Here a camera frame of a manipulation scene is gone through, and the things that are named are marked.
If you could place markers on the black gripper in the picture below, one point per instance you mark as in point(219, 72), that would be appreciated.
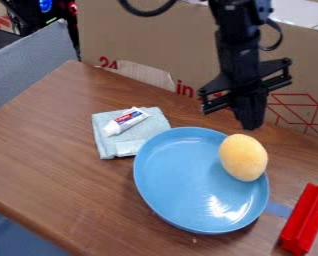
point(245, 81)

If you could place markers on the yellow ball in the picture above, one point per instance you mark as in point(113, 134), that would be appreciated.
point(244, 157)

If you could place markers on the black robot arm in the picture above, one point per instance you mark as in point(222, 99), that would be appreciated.
point(241, 18)

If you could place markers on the blue plate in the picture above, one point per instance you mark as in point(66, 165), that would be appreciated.
point(187, 188)

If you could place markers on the brown cardboard box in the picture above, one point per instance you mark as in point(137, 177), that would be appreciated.
point(175, 42)

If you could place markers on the white toothpaste tube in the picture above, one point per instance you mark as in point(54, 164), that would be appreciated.
point(122, 123)

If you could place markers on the light blue folded cloth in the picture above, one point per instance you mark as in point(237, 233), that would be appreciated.
point(125, 144)

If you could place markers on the blue tape strip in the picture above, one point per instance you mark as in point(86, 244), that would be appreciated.
point(278, 209)

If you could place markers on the red plastic block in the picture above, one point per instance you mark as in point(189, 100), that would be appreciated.
point(301, 228)

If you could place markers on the black machine with lights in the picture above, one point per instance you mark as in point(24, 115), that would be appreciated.
point(31, 15)

